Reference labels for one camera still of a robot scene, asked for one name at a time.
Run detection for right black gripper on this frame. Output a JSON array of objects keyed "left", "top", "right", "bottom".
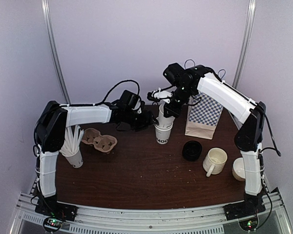
[{"left": 164, "top": 84, "right": 195, "bottom": 118}]

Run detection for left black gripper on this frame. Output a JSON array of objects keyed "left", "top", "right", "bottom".
[{"left": 124, "top": 109, "right": 159, "bottom": 132}]

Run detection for white paper cups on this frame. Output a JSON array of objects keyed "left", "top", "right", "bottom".
[{"left": 155, "top": 124, "right": 173, "bottom": 145}]

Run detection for blue checkered paper bag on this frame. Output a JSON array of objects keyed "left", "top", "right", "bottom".
[{"left": 185, "top": 91, "right": 223, "bottom": 140}]

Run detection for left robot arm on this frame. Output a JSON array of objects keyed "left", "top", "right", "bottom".
[{"left": 34, "top": 100, "right": 158, "bottom": 216}]

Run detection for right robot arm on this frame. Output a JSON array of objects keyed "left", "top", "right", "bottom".
[{"left": 163, "top": 63, "right": 266, "bottom": 215}]

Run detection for stack of black lids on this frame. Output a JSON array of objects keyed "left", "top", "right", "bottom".
[{"left": 182, "top": 140, "right": 203, "bottom": 161}]

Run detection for cardboard cup carrier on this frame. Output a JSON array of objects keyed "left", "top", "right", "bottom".
[{"left": 81, "top": 128, "right": 118, "bottom": 154}]

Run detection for cream ceramic mug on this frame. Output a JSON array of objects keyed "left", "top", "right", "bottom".
[{"left": 203, "top": 148, "right": 228, "bottom": 177}]

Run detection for paper cup holding straws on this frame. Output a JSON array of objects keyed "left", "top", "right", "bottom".
[{"left": 60, "top": 148, "right": 84, "bottom": 168}]

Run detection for cream ceramic bowl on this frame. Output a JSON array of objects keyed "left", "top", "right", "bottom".
[{"left": 232, "top": 157, "right": 246, "bottom": 182}]

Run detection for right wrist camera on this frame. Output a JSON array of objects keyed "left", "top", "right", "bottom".
[{"left": 147, "top": 88, "right": 172, "bottom": 103}]

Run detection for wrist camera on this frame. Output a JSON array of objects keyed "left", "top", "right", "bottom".
[
  {"left": 147, "top": 88, "right": 172, "bottom": 103},
  {"left": 116, "top": 90, "right": 144, "bottom": 113}
]

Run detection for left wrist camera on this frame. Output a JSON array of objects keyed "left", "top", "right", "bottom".
[{"left": 116, "top": 90, "right": 144, "bottom": 113}]

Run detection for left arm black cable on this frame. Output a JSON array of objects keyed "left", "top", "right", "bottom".
[{"left": 94, "top": 80, "right": 140, "bottom": 107}]

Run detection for aluminium front rail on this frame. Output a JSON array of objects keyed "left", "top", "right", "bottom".
[{"left": 7, "top": 192, "right": 293, "bottom": 234}]

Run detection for right aluminium frame post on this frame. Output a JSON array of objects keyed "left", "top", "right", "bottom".
[{"left": 233, "top": 0, "right": 256, "bottom": 89}]

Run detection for aluminium frame post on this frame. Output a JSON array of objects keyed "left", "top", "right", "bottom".
[
  {"left": 41, "top": 0, "right": 71, "bottom": 104},
  {"left": 233, "top": 0, "right": 256, "bottom": 89}
]

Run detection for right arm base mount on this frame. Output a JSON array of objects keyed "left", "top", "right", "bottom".
[{"left": 224, "top": 199, "right": 266, "bottom": 221}]

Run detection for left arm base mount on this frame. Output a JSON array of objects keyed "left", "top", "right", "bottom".
[{"left": 35, "top": 194, "right": 78, "bottom": 221}]

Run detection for left aluminium frame post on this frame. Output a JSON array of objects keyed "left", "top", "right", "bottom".
[{"left": 41, "top": 0, "right": 71, "bottom": 104}]

